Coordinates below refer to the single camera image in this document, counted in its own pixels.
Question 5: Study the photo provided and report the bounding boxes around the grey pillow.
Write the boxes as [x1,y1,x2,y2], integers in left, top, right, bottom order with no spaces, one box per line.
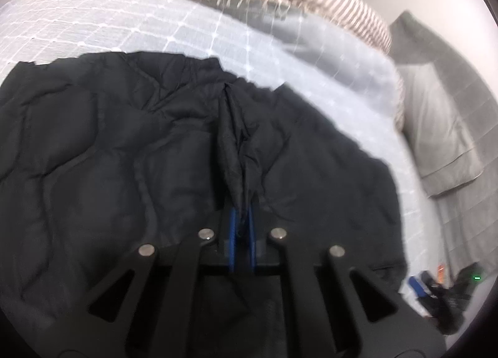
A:
[397,63,485,197]

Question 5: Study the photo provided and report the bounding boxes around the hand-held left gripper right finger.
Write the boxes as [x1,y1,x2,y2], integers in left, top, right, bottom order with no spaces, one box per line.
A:
[245,204,446,358]

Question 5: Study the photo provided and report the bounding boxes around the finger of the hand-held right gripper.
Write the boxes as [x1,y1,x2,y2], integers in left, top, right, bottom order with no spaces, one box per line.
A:
[408,276,429,300]

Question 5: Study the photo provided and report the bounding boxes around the black puffer jacket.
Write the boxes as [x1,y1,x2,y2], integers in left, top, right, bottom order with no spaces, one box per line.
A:
[0,51,409,358]

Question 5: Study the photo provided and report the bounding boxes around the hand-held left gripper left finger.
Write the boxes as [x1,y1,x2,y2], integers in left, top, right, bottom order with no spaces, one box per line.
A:
[47,206,242,358]

